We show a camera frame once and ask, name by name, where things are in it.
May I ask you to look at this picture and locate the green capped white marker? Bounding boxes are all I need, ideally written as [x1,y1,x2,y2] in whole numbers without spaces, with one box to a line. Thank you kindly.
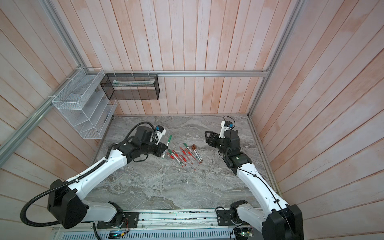
[161,135,173,159]

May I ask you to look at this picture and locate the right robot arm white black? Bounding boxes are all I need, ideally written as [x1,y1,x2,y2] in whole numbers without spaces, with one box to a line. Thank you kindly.
[205,130,304,240]

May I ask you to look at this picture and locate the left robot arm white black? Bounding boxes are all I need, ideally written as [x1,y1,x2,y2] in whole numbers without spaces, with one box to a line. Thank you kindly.
[48,126,168,229]

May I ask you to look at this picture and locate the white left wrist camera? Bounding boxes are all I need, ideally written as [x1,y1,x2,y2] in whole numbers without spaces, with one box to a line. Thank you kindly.
[155,125,167,145]

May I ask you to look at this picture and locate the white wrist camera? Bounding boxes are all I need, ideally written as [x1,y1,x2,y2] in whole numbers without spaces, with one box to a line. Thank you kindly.
[155,125,167,145]
[219,120,235,139]

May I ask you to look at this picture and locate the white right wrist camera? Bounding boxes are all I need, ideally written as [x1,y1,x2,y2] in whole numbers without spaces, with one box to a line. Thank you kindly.
[219,120,235,139]

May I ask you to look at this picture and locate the horizontal aluminium wall rail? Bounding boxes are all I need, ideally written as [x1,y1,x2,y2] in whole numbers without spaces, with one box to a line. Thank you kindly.
[102,70,269,77]

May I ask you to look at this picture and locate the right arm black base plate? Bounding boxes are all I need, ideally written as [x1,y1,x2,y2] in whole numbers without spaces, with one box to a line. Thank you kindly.
[215,208,238,226]

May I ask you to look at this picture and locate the black mesh wall basket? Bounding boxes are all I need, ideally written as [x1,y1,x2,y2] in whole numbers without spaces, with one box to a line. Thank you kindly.
[100,73,160,101]

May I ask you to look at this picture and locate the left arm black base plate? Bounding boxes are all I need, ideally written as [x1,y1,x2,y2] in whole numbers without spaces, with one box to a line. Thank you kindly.
[97,212,140,229]

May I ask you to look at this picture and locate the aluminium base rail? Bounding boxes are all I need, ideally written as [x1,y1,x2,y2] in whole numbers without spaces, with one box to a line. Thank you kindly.
[51,206,301,233]

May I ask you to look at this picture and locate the white mesh wall shelf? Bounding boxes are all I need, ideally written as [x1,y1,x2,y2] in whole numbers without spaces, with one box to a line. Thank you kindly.
[52,68,117,140]

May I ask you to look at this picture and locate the black corrugated cable conduit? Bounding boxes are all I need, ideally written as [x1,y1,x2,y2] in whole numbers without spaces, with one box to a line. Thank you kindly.
[20,121,157,228]

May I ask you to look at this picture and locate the left aluminium wall rail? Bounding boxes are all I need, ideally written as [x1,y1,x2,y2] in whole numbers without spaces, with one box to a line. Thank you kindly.
[1,67,82,167]

